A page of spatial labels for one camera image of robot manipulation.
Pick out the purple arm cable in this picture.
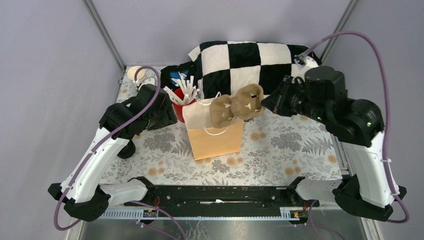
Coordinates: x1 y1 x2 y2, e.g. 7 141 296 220
53 65 188 240
298 30 411 224

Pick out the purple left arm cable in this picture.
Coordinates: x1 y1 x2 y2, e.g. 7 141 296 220
53 65 188 240

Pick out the black blue printed cloth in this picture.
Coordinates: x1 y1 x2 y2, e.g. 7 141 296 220
160 61 198 92

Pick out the white brown paper bag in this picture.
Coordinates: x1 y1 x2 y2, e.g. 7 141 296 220
182 97 244 160

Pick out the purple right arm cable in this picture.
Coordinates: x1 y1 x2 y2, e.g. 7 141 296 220
298 30 411 224

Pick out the left aluminium frame post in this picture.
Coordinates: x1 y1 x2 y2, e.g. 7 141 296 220
82 0 126 73

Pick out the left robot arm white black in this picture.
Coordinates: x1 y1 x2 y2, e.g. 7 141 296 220
47 84 177 222

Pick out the floral patterned table mat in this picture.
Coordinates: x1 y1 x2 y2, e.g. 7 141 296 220
99 65 344 187

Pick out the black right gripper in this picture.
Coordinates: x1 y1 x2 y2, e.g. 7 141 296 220
260 74 330 124

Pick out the red cup holder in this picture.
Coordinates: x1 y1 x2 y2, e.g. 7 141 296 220
172 88 185 123

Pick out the right aluminium frame post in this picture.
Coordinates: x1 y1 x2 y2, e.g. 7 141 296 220
320 0 361 64

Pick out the stack of paper cups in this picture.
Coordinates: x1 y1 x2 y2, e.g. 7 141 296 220
126 65 147 89

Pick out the aluminium frame post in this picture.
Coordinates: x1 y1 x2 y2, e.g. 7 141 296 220
82 0 126 73
320 0 361 64

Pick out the brown pulp cup carrier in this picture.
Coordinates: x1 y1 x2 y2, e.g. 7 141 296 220
209 84 264 128

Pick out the black white checkered blanket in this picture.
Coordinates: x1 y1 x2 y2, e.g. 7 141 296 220
188 40 308 99

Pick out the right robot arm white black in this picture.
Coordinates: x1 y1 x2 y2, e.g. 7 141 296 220
261 56 407 222

